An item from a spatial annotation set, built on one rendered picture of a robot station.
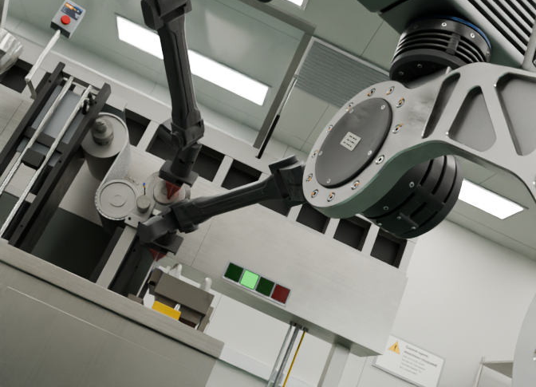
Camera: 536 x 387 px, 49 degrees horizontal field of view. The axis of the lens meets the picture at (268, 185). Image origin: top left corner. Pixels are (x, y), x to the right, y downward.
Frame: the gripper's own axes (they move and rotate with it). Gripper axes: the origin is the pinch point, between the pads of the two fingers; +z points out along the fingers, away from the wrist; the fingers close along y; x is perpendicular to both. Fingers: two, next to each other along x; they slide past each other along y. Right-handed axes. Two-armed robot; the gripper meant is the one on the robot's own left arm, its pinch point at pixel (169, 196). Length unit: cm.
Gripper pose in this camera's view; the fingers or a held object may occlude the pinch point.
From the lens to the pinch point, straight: 174.2
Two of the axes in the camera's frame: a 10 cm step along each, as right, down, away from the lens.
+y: 9.0, 4.3, 0.5
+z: -3.9, 7.8, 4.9
